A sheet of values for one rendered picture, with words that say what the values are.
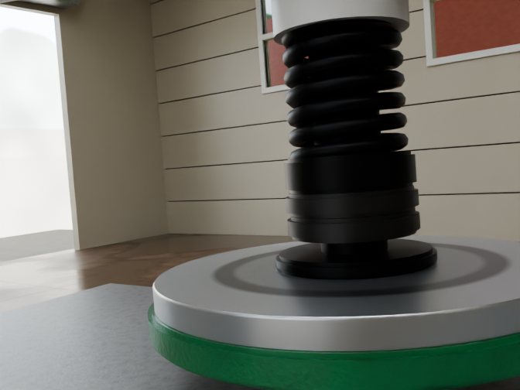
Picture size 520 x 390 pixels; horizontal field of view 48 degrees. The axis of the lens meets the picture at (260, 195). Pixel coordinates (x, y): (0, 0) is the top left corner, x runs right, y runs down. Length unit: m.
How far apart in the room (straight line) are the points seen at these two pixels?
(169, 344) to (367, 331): 0.09
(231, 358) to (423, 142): 6.49
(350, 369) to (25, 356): 0.26
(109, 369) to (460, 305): 0.22
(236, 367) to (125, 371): 0.14
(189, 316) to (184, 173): 8.57
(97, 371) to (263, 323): 0.16
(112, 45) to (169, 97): 1.10
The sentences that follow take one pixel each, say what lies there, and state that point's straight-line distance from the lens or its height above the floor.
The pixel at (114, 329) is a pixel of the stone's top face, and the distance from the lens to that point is 0.46.
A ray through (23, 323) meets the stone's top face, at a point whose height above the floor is 0.85.
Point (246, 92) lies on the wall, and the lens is 8.00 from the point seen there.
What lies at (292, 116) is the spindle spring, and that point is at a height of 0.99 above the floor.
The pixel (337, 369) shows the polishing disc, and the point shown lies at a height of 0.89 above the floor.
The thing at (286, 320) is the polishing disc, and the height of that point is 0.91.
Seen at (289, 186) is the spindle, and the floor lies 0.95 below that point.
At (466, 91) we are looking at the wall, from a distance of 6.54.
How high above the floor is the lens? 0.96
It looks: 3 degrees down
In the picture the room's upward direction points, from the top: 4 degrees counter-clockwise
